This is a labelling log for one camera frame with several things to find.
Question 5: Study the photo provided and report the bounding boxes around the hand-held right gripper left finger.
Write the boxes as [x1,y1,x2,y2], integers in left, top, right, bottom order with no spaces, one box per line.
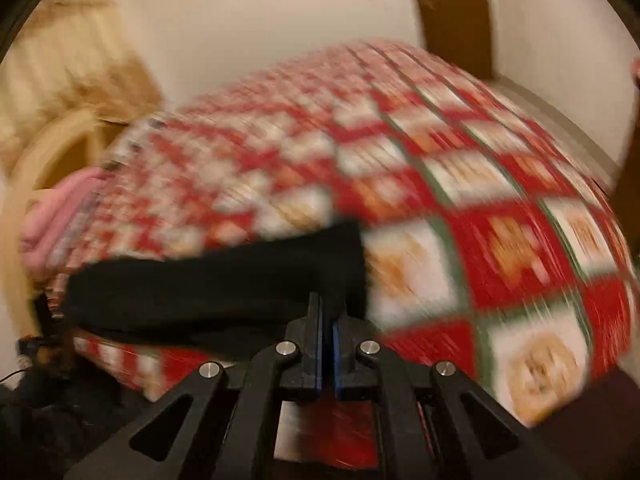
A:
[64,292,326,480]

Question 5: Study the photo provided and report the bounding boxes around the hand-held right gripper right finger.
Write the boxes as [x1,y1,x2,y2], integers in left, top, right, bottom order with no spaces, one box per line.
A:
[332,300,578,480]

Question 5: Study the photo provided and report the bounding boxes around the black pants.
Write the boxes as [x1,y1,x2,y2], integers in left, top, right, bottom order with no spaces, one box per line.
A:
[65,220,370,352]

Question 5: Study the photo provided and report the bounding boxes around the red checked printed bedspread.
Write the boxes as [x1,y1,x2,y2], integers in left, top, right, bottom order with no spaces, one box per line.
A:
[45,37,640,467]

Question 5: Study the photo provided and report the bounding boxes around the pink folded blanket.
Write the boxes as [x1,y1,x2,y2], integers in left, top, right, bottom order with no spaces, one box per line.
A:
[20,167,110,282]

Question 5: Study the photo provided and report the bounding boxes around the cream wooden headboard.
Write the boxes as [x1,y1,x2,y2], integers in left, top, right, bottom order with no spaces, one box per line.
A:
[0,107,132,337]

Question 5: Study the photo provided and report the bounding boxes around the brown wooden door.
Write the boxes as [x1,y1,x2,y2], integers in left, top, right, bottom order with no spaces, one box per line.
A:
[404,0,497,82]

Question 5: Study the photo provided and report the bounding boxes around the beige patterned curtain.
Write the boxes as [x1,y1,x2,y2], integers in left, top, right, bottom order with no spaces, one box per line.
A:
[0,0,167,173]

